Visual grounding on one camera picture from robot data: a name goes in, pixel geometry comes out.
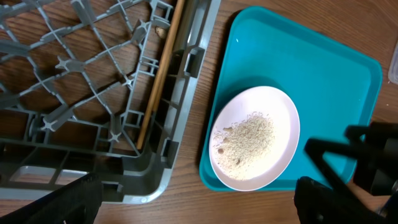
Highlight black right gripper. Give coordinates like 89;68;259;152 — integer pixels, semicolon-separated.
304;122;397;215

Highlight pile of rice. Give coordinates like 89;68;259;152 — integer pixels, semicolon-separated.
213;112;275;181

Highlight wooden chopstick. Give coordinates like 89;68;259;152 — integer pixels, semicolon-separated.
136;0;185;150
152;0;198;112

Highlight large white plate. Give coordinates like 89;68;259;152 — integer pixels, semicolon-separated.
208;86;300;192

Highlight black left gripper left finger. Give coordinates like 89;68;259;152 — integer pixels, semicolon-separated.
1;174;103;224

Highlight grey plastic dish rack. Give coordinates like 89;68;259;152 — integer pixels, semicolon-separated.
1;1;221;204

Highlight clear plastic bin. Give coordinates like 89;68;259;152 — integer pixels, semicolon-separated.
388;43;398;85

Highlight teal serving tray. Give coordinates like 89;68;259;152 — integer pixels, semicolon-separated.
210;6;382;191

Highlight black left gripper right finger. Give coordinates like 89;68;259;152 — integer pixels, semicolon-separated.
294;177;386;224

